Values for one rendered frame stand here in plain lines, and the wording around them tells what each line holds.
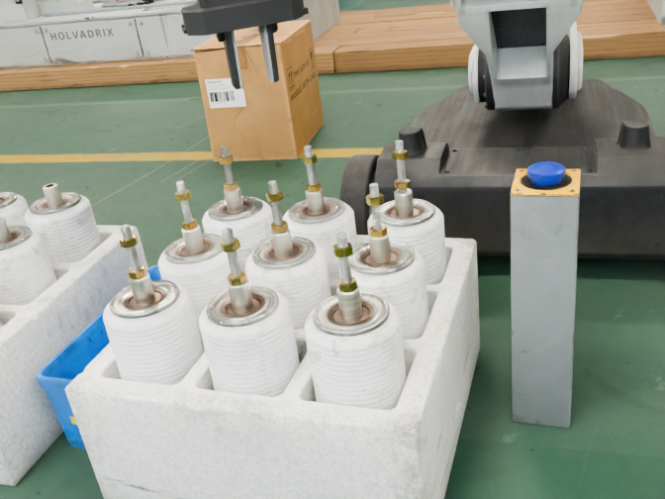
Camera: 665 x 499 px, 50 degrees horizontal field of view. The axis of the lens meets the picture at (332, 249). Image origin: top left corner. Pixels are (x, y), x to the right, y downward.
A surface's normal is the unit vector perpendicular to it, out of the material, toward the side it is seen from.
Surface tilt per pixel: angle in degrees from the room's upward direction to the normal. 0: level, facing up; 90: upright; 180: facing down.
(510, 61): 54
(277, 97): 90
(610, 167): 45
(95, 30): 90
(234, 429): 90
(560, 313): 90
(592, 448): 0
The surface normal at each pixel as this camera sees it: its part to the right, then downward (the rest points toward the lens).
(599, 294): -0.12, -0.88
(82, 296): 0.95, 0.03
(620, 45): -0.27, 0.47
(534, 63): -0.29, -0.15
